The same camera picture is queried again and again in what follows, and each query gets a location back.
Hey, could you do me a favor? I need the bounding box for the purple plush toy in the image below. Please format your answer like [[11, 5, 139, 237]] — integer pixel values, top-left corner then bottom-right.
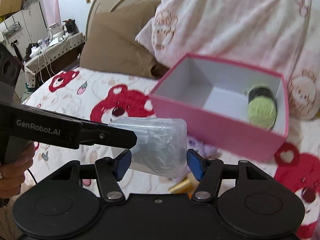
[[187, 136, 217, 159]]

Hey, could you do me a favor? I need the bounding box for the gold foundation bottle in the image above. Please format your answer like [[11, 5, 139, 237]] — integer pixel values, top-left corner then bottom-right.
[[168, 173, 199, 197]]

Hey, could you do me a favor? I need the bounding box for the clear plastic floss pick box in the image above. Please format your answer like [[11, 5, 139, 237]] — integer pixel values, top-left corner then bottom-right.
[[109, 117, 187, 179]]

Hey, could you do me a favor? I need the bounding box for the green yarn ball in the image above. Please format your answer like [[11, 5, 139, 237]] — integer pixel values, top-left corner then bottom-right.
[[244, 84, 277, 131]]

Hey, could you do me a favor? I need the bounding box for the person's left hand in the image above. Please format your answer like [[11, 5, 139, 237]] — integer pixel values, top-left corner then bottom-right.
[[0, 142, 35, 199]]

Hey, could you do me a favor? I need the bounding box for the pink cardboard box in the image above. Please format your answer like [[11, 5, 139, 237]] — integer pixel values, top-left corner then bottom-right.
[[149, 54, 289, 162]]

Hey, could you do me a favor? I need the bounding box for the bedside table with cloth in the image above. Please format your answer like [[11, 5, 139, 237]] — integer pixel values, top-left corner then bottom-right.
[[23, 33, 85, 89]]

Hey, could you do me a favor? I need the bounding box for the white cabinet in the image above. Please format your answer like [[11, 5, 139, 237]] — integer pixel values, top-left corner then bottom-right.
[[1, 2, 48, 58]]

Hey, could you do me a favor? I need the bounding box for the black white plush cat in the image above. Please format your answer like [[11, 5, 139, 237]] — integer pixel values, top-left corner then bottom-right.
[[63, 19, 79, 39]]

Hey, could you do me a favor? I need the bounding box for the brown pillow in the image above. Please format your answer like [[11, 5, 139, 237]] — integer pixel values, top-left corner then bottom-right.
[[80, 0, 169, 79]]

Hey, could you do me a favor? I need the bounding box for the pink cartoon blanket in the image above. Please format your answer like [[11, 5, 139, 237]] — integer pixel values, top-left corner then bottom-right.
[[136, 0, 319, 120]]

